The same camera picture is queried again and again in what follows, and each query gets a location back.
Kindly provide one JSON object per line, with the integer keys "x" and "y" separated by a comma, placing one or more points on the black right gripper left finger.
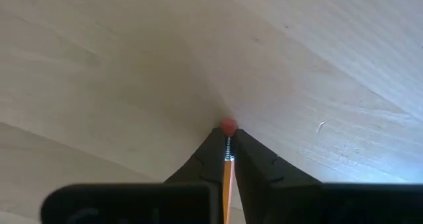
{"x": 208, "y": 164}

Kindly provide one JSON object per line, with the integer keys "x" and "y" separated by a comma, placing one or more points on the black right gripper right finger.
{"x": 264, "y": 191}

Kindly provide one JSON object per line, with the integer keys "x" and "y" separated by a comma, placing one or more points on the orange pencil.
{"x": 228, "y": 184}

